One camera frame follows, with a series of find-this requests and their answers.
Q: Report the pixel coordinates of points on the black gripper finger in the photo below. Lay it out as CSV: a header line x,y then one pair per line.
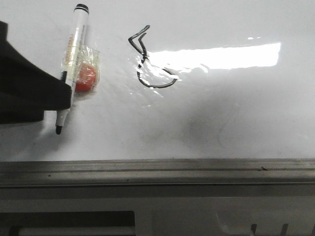
x,y
26,91

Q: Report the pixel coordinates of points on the red magnet taped to marker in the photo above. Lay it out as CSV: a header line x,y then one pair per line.
x,y
88,71

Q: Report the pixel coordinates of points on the white black whiteboard marker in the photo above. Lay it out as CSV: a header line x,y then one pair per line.
x,y
71,59

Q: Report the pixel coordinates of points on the white whiteboard surface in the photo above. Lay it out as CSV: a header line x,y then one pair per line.
x,y
187,79

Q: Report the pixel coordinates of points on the white base panel below board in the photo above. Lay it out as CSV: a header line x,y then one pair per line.
x,y
191,210

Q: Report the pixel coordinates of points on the grey aluminium whiteboard frame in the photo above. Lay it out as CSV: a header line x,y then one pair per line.
x,y
156,172

